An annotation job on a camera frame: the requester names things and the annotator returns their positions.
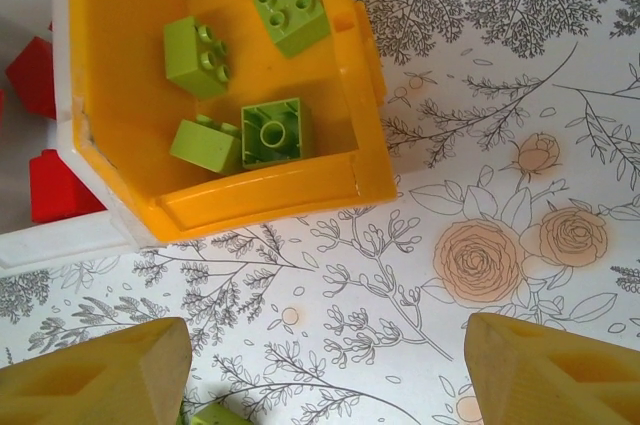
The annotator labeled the red lego brick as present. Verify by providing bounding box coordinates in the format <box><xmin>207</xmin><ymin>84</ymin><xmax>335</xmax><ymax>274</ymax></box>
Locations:
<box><xmin>4</xmin><ymin>36</ymin><xmax>57</xmax><ymax>121</ymax></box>
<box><xmin>28</xmin><ymin>148</ymin><xmax>109</xmax><ymax>225</ymax></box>

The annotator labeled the orange plastic container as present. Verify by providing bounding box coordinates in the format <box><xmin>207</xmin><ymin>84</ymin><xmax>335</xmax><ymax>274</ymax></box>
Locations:
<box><xmin>63</xmin><ymin>0</ymin><xmax>399</xmax><ymax>245</ymax></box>

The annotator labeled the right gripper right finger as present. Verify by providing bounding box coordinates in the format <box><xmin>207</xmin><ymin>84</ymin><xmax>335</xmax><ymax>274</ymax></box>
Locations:
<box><xmin>464</xmin><ymin>312</ymin><xmax>640</xmax><ymax>425</ymax></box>

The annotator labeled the white plastic container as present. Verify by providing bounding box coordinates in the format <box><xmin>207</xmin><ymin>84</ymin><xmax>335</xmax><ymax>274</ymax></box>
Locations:
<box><xmin>0</xmin><ymin>0</ymin><xmax>166</xmax><ymax>272</ymax></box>

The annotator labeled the green lego brick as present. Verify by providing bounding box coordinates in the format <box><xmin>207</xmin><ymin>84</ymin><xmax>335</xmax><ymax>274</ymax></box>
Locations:
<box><xmin>162</xmin><ymin>16</ymin><xmax>232</xmax><ymax>96</ymax></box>
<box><xmin>252</xmin><ymin>0</ymin><xmax>333</xmax><ymax>59</ymax></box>
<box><xmin>168</xmin><ymin>113</ymin><xmax>244</xmax><ymax>176</ymax></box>
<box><xmin>182</xmin><ymin>402</ymin><xmax>251</xmax><ymax>425</ymax></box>
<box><xmin>239</xmin><ymin>96</ymin><xmax>317</xmax><ymax>172</ymax></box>

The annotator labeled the floral tablecloth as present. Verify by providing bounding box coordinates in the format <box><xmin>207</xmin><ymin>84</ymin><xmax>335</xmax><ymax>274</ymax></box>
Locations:
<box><xmin>0</xmin><ymin>0</ymin><xmax>640</xmax><ymax>425</ymax></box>

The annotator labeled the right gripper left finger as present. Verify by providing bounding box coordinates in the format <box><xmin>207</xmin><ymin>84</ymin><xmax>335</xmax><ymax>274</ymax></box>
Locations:
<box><xmin>0</xmin><ymin>316</ymin><xmax>192</xmax><ymax>425</ymax></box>

